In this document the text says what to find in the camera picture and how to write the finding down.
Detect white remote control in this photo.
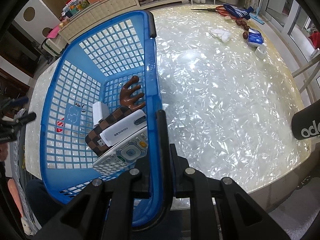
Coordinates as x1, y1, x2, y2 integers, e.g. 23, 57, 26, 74
93, 126, 148, 177

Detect brown checkered wallet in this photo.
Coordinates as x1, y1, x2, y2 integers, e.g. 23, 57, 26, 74
85, 106, 133, 157

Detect white power bank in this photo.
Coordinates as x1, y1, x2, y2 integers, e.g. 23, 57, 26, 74
100, 109, 147, 147

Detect white charger adapter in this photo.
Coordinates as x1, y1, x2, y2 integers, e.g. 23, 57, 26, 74
92, 101, 110, 127

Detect brown antler-shaped comb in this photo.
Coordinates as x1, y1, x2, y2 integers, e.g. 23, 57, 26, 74
119, 75, 146, 112

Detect blue plastic mesh basket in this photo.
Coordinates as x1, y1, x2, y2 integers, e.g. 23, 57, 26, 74
40, 10, 165, 229

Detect black adidas sleeve cylinder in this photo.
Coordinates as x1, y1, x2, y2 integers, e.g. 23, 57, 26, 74
291, 100, 320, 140

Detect white small cup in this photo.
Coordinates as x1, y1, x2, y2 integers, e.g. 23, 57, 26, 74
255, 43, 267, 59

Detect white crumpled tissue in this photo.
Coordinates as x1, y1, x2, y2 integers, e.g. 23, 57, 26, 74
210, 29, 231, 43

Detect blue tissue packet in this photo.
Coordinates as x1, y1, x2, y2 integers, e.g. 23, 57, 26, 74
247, 28, 264, 47

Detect blue striped cloth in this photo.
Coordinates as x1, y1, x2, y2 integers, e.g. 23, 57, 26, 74
223, 4, 254, 20

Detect cream tv cabinet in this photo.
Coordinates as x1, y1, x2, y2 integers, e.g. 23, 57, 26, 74
59, 0, 189, 43

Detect brown wooden bead string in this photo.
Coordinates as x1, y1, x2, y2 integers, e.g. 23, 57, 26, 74
235, 18, 251, 40

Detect red handled scissors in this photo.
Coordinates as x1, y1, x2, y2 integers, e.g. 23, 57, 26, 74
191, 5, 236, 20

